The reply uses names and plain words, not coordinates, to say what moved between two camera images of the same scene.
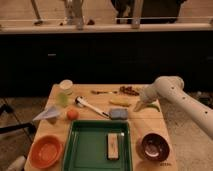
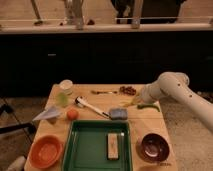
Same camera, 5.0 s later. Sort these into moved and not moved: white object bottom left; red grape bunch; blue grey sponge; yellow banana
Moved: yellow banana
Not moved: white object bottom left; red grape bunch; blue grey sponge
